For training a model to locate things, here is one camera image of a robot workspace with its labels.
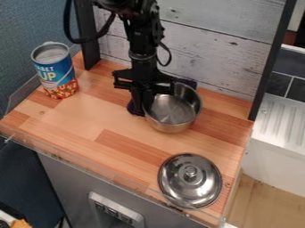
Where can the white cabinet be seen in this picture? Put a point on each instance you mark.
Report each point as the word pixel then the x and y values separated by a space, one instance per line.
pixel 278 142

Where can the silver pot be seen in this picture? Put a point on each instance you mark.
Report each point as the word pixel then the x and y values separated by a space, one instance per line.
pixel 174 114

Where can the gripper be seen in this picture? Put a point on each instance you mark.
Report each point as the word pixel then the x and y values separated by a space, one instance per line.
pixel 143 75

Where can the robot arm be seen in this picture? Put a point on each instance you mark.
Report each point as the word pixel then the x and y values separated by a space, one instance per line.
pixel 142 32

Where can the black frame post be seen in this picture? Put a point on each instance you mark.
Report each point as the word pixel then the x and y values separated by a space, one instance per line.
pixel 270 62
pixel 88 32

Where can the silver pot lid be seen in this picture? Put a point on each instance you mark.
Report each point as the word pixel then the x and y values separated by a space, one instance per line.
pixel 190 180

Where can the blue soup can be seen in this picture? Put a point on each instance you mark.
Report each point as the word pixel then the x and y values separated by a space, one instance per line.
pixel 55 72

